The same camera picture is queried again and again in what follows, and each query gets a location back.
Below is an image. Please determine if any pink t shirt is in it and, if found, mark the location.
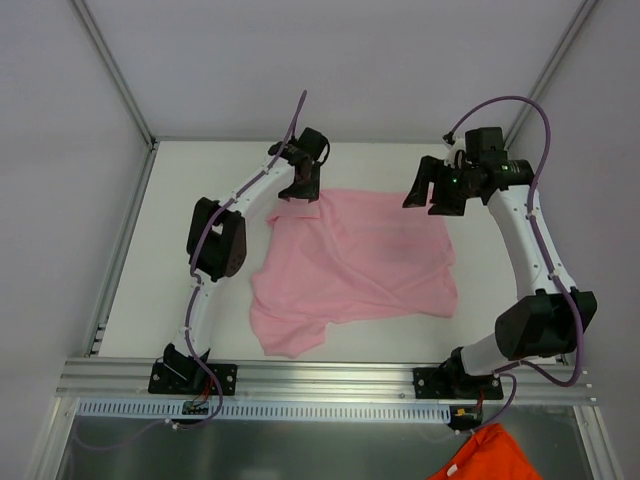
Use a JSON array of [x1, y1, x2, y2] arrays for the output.
[[250, 189, 458, 358]]

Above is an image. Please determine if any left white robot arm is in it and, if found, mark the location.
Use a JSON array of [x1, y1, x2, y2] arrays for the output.
[[148, 127, 330, 397]]

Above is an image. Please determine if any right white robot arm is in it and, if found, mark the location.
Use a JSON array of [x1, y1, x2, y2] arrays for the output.
[[403, 127, 597, 399]]

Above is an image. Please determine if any orange t shirt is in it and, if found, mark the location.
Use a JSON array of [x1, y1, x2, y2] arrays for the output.
[[429, 424, 542, 480]]

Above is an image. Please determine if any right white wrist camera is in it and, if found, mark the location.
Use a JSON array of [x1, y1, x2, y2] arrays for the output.
[[444, 137, 466, 168]]

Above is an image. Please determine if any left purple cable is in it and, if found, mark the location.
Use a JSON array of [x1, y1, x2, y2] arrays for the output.
[[172, 89, 308, 431]]

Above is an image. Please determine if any right aluminium frame post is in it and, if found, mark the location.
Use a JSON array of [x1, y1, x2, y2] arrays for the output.
[[505, 0, 601, 149]]

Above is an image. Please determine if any aluminium frame post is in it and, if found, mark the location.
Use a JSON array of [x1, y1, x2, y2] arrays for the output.
[[68, 0, 155, 150], [505, 0, 601, 149]]

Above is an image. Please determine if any left aluminium frame post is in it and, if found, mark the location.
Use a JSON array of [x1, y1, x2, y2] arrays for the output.
[[68, 0, 155, 150]]

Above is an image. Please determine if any aluminium mounting rail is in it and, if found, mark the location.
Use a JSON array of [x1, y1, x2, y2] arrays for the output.
[[55, 357, 598, 406]]

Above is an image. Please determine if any slotted cable duct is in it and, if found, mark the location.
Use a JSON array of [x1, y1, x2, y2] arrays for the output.
[[76, 399, 451, 425]]

